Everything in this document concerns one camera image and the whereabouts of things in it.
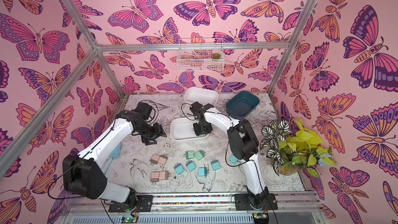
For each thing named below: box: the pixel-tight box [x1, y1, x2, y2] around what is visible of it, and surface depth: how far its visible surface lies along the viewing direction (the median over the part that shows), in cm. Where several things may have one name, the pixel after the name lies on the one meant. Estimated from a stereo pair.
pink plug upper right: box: [157, 156, 167, 165], surface depth 87 cm
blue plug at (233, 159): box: [228, 154, 239, 164], surface depth 87 cm
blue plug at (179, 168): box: [173, 162, 184, 175], surface depth 85 cm
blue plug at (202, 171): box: [197, 166, 210, 177], surface depth 83 cm
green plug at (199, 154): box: [193, 149, 206, 161], surface depth 89 cm
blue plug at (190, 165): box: [185, 160, 197, 172], surface depth 86 cm
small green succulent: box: [210, 52, 221, 60], surface depth 94 cm
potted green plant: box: [259, 118, 337, 178], surface depth 70 cm
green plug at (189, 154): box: [182, 150, 195, 160], surface depth 89 cm
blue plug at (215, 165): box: [210, 159, 221, 171], surface depth 86 cm
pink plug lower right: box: [158, 170, 172, 180], surface depth 83 cm
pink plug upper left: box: [149, 154, 161, 166], surface depth 88 cm
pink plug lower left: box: [150, 171, 160, 185], surface depth 82 cm
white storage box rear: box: [183, 87, 219, 105], surface depth 119 cm
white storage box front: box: [169, 116, 210, 142], surface depth 100 cm
